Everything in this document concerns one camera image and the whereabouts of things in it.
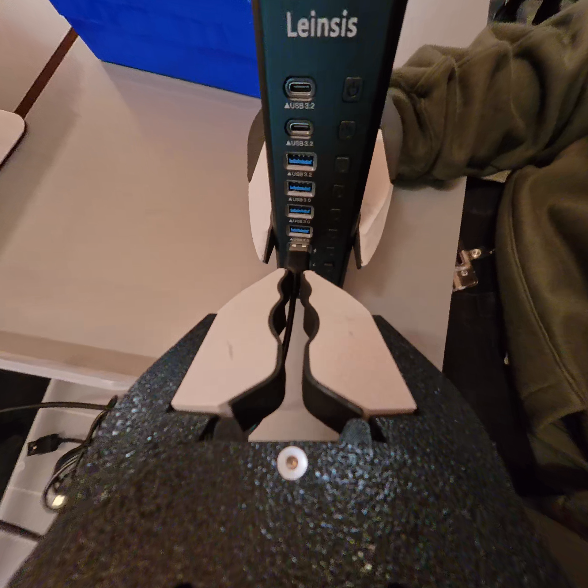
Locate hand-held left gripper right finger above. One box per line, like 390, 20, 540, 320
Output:
301, 270, 419, 435

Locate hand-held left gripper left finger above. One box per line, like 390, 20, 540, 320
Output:
170, 269, 289, 433

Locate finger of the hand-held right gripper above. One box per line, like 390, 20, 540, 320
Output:
247, 111, 277, 265
355, 98, 397, 270

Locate black USB cable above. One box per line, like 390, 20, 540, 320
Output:
276, 243, 314, 386

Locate person's right forearm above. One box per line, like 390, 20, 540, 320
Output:
388, 0, 588, 189

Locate grey desk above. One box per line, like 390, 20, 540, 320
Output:
0, 28, 468, 443

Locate clear badge holder clip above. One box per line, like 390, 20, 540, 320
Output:
452, 248, 496, 293

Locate person's black pants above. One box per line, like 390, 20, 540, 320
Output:
443, 177, 588, 520

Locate person's olive sweatshirt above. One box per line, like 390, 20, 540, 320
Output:
495, 138, 588, 465

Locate blue plastic box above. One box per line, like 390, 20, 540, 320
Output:
48, 0, 263, 99

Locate white rounded board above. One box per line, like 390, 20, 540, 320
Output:
0, 109, 26, 166

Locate thin black cable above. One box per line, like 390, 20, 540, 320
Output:
0, 396, 119, 540

